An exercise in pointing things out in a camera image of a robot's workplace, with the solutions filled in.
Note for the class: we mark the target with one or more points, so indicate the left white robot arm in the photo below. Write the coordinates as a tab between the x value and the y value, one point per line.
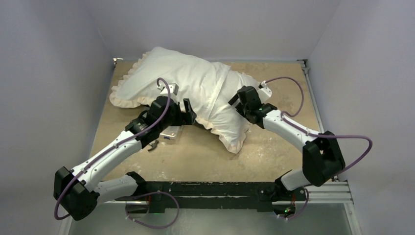
81	189

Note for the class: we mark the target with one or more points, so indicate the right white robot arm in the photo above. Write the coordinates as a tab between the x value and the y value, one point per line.
321	155

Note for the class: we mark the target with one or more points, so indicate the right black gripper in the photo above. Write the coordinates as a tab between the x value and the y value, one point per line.
242	105

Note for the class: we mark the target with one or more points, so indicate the grey cream ruffled pillowcase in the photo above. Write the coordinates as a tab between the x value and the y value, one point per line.
208	85

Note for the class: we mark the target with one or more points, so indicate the clear plastic organizer box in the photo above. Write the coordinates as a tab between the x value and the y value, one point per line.
171	133

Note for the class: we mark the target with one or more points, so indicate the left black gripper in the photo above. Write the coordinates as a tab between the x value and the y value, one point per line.
186	118

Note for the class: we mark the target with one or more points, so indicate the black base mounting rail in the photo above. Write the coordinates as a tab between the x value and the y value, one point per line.
259	196

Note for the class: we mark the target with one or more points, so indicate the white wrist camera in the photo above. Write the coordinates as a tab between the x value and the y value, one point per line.
170	89
264	92

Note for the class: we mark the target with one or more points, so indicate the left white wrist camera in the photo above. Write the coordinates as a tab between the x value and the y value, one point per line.
170	89

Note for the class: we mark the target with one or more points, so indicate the black claw hammer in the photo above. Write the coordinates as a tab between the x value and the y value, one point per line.
153	145

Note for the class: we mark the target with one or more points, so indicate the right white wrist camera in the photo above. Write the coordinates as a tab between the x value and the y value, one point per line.
264	92

